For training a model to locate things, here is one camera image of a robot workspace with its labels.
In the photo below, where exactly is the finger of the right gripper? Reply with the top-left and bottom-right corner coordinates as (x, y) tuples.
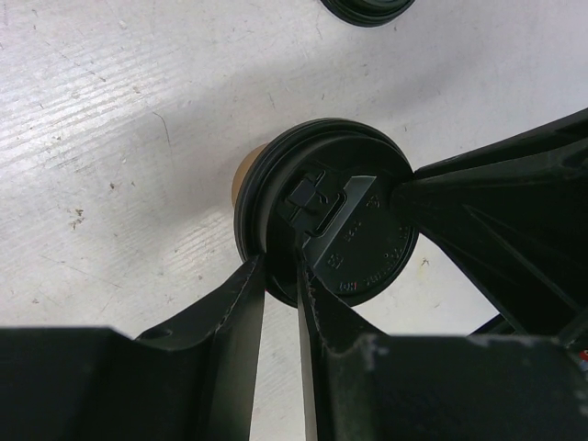
(390, 111), (587, 340)

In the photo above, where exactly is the brown paper coffee cup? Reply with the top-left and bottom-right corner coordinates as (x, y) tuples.
(231, 144), (267, 208)

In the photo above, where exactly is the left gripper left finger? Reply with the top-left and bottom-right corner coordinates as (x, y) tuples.
(136, 255), (266, 440)

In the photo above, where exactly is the black plastic cup lid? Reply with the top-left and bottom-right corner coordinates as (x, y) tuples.
(233, 119), (418, 306)

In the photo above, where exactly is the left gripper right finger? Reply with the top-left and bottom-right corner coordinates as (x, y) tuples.
(297, 264), (383, 440)

